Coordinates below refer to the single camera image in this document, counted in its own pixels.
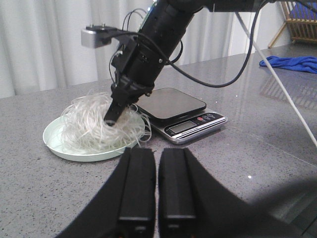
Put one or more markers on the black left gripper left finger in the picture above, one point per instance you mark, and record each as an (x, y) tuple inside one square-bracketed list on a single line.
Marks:
[(125, 206)]

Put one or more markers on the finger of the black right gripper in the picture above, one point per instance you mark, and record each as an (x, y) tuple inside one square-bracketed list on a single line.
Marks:
[(115, 111)]

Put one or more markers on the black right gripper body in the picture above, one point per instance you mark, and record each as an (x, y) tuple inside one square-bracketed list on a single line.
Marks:
[(136, 70)]

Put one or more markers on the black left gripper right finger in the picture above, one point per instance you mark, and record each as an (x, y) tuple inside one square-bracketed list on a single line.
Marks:
[(193, 204)]

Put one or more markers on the white vermicelli noodle bundle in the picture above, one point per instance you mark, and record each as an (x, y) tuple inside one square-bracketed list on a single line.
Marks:
[(93, 107)]

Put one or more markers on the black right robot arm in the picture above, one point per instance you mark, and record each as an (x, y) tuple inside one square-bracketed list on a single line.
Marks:
[(167, 22)]

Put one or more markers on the black silver kitchen scale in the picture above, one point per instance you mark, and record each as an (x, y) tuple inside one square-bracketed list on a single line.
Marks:
[(179, 117)]

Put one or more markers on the light green round plate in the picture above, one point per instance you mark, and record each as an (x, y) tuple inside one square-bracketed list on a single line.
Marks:
[(53, 138)]

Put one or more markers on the white pleated curtain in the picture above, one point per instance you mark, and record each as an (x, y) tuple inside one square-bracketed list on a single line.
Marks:
[(40, 41)]

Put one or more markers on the blue cloth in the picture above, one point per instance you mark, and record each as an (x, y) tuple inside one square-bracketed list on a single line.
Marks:
[(301, 64)]

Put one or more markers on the wooden rack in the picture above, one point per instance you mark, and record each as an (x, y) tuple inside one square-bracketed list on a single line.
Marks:
[(300, 21)]

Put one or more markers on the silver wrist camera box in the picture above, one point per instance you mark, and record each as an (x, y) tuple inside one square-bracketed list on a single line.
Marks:
[(97, 36)]

